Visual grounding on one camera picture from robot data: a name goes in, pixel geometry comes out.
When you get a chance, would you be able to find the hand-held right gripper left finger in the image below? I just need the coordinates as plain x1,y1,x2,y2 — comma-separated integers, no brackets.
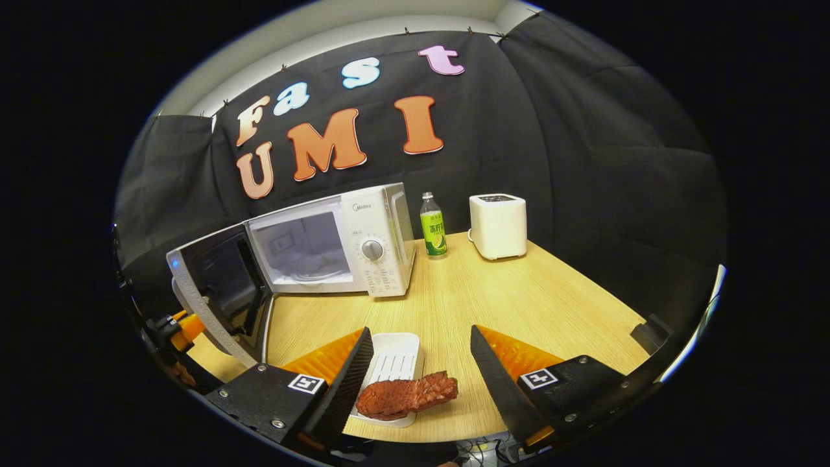
204,326,375,459

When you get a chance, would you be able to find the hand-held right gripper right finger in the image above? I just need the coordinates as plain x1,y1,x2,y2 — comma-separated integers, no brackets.
470,325,664,455

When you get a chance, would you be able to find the brown grilled meat steak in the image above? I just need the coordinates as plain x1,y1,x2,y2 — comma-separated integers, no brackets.
356,371,458,420

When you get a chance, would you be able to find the white microwave oven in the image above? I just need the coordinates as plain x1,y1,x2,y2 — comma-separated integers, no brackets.
166,183,416,368

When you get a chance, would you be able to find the white ribbed tray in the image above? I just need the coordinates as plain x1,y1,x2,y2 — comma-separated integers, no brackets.
350,333,425,428

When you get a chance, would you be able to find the black block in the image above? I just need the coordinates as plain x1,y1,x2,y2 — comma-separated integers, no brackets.
630,314,674,355

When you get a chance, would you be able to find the white toaster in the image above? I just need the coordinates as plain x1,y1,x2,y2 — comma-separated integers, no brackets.
468,193,527,261

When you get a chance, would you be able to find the green label drink bottle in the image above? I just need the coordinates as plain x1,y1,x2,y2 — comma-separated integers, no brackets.
420,192,448,258

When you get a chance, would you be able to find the black backdrop cloth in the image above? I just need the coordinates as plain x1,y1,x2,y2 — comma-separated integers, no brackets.
113,12,730,325

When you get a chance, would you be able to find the tangle of cables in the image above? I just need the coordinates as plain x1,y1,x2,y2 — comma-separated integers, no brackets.
454,440,519,466

